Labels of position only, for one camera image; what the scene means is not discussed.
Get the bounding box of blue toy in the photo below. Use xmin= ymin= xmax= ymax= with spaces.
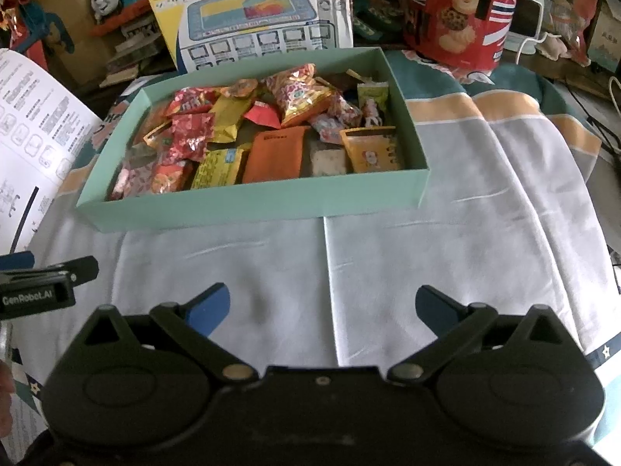
xmin=19 ymin=0 xmax=76 ymax=59

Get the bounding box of red foil snack packet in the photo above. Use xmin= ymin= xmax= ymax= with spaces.
xmin=243 ymin=102 xmax=282 ymax=129
xmin=167 ymin=87 xmax=224 ymax=117
xmin=170 ymin=114 xmax=217 ymax=162

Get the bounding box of colourful foil snack bag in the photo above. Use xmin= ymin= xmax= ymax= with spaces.
xmin=264 ymin=63 xmax=338 ymax=127

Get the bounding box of orange cartoon pouch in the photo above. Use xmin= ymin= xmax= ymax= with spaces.
xmin=340 ymin=127 xmax=399 ymax=174

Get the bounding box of clear square snack packet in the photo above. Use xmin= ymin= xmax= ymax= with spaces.
xmin=310 ymin=148 xmax=350 ymax=176

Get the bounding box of white appliance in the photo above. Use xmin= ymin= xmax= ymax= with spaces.
xmin=507 ymin=0 xmax=546 ymax=40

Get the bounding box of large yellow snack packet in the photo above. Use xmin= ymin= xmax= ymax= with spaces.
xmin=208 ymin=97 xmax=253 ymax=144

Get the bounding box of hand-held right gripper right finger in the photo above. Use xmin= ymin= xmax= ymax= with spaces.
xmin=388 ymin=285 xmax=582 ymax=383

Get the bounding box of pale printed carton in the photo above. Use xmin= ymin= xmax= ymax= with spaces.
xmin=587 ymin=5 xmax=621 ymax=73

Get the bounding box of small white object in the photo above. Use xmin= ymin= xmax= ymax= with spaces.
xmin=536 ymin=33 xmax=569 ymax=59

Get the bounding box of plain orange packet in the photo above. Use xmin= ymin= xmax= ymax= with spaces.
xmin=243 ymin=126 xmax=311 ymax=184

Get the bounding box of dark green printed package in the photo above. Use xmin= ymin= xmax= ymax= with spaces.
xmin=352 ymin=0 xmax=406 ymax=42

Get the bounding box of white printed instruction sheet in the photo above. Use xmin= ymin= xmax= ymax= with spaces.
xmin=0 ymin=49 xmax=105 ymax=253

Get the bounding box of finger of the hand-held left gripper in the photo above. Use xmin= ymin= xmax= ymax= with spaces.
xmin=0 ymin=251 xmax=36 ymax=271
xmin=31 ymin=256 xmax=100 ymax=285

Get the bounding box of pale green cardboard box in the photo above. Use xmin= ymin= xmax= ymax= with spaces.
xmin=74 ymin=47 xmax=431 ymax=233

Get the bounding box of red cookie tin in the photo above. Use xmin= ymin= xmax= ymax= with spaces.
xmin=402 ymin=0 xmax=522 ymax=71

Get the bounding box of cartoon printed bag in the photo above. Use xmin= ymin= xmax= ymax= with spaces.
xmin=543 ymin=0 xmax=605 ymax=66

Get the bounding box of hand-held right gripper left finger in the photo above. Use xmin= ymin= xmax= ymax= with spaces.
xmin=78 ymin=282 xmax=258 ymax=382

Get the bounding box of red floral candy packet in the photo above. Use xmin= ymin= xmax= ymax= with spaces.
xmin=310 ymin=97 xmax=362 ymax=144

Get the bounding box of yellow snack packet with text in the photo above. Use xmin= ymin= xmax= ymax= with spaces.
xmin=191 ymin=148 xmax=246 ymax=189

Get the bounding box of long green snack packet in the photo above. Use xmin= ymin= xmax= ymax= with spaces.
xmin=357 ymin=82 xmax=389 ymax=129

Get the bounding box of printed blanket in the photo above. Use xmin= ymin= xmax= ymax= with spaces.
xmin=0 ymin=49 xmax=621 ymax=447

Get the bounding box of toy tablet box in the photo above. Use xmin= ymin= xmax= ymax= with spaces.
xmin=141 ymin=0 xmax=355 ymax=75

